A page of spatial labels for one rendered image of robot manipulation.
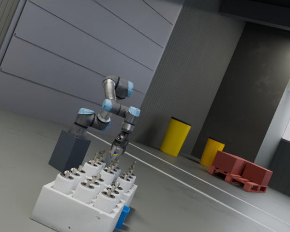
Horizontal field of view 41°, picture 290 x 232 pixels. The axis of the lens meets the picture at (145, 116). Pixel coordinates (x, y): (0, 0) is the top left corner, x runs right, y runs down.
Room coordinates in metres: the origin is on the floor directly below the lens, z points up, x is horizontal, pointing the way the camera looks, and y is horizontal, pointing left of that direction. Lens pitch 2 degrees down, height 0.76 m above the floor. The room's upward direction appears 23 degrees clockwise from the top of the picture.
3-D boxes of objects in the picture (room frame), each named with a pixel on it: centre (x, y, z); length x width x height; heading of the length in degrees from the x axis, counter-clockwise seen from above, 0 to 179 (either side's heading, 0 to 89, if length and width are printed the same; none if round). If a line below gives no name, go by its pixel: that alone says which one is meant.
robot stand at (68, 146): (3.16, 0.45, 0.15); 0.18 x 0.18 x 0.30; 56
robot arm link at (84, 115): (3.16, 0.44, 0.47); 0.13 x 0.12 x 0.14; 111
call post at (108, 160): (2.95, 0.11, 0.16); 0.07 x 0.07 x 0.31; 84
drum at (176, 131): (7.79, -0.71, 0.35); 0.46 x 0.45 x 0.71; 146
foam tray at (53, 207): (2.11, 0.12, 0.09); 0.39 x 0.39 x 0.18; 84
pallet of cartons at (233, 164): (7.63, -2.18, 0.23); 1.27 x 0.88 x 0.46; 150
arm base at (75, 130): (3.16, 0.45, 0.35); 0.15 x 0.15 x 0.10
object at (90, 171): (2.54, 0.20, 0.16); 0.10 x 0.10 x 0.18
